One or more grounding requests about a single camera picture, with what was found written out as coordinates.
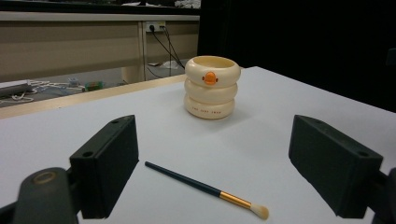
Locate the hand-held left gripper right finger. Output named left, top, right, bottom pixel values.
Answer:
left=288, top=114, right=384, bottom=219

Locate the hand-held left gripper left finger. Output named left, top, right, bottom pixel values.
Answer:
left=68, top=114, right=140, bottom=220

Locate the makeup brush with dark handle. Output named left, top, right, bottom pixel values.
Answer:
left=144, top=161, right=270, bottom=221

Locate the cream ringed pen holder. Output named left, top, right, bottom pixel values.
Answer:
left=183, top=55, right=242, bottom=120

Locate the green box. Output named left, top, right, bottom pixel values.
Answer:
left=84, top=80, right=105, bottom=92

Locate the grey flat device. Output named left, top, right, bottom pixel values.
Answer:
left=0, top=81, right=34, bottom=98

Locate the black curtain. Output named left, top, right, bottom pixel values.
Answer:
left=197, top=0, right=396, bottom=114

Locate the beige desk partition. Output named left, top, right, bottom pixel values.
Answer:
left=0, top=10, right=201, bottom=84

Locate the white cable bundle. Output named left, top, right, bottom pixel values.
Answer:
left=0, top=79, right=86, bottom=105

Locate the black cable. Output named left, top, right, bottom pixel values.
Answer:
left=160, top=25, right=186, bottom=70
left=149, top=25, right=186, bottom=70

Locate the white wall socket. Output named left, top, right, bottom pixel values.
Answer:
left=145, top=21, right=167, bottom=34

